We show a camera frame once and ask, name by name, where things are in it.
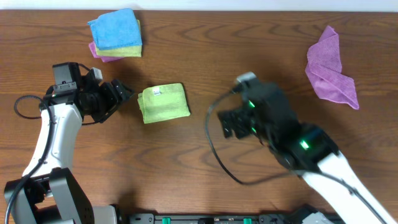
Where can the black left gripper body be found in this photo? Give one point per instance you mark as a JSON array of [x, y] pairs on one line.
[[111, 97]]

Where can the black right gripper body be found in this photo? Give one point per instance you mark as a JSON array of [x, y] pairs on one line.
[[244, 126]]

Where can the light green cloth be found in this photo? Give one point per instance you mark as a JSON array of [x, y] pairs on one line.
[[163, 102]]

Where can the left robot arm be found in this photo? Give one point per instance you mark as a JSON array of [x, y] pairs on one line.
[[48, 192]]

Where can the green folded cloth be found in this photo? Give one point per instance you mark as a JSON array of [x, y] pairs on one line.
[[135, 51]]

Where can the purple folded cloth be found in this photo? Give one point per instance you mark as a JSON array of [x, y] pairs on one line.
[[104, 59]]

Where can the blue folded cloth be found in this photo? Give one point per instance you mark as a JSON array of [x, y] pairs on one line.
[[116, 29]]

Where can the purple crumpled cloth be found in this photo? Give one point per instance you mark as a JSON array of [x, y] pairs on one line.
[[324, 71]]

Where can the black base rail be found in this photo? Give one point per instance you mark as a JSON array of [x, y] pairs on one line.
[[149, 218]]

